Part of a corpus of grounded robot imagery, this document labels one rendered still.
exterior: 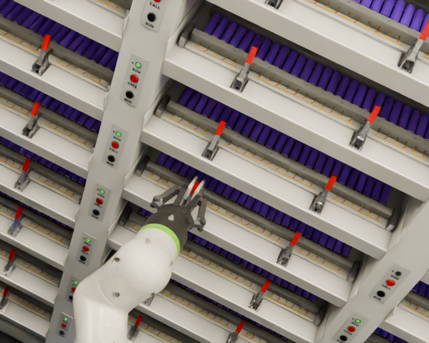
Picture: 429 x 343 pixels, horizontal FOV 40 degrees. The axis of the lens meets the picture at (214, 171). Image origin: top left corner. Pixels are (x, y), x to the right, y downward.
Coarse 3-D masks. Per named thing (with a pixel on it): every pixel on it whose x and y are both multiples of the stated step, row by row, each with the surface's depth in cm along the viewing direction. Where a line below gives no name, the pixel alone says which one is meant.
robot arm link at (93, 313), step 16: (96, 272) 112; (80, 288) 113; (96, 288) 110; (80, 304) 111; (96, 304) 110; (112, 304) 109; (80, 320) 109; (96, 320) 108; (112, 320) 108; (80, 336) 107; (96, 336) 106; (112, 336) 106
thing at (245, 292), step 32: (128, 224) 160; (192, 256) 159; (224, 256) 159; (192, 288) 158; (224, 288) 156; (256, 288) 158; (288, 288) 158; (256, 320) 157; (288, 320) 155; (320, 320) 154
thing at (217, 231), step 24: (144, 168) 148; (144, 192) 145; (192, 216) 144; (216, 216) 146; (216, 240) 145; (240, 240) 144; (264, 240) 145; (264, 264) 144; (288, 264) 143; (312, 264) 144; (360, 264) 146; (312, 288) 143; (336, 288) 143
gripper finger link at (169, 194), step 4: (176, 184) 136; (172, 188) 135; (176, 188) 135; (164, 192) 132; (168, 192) 133; (172, 192) 134; (156, 196) 129; (160, 196) 130; (164, 196) 131; (168, 196) 132; (172, 196) 136; (156, 200) 129; (164, 200) 131; (168, 200) 134; (152, 204) 129
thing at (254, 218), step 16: (160, 176) 148; (176, 176) 147; (208, 192) 146; (224, 208) 147; (240, 208) 146; (256, 224) 146; (272, 224) 145; (288, 240) 146; (304, 240) 145; (320, 256) 145; (336, 256) 144
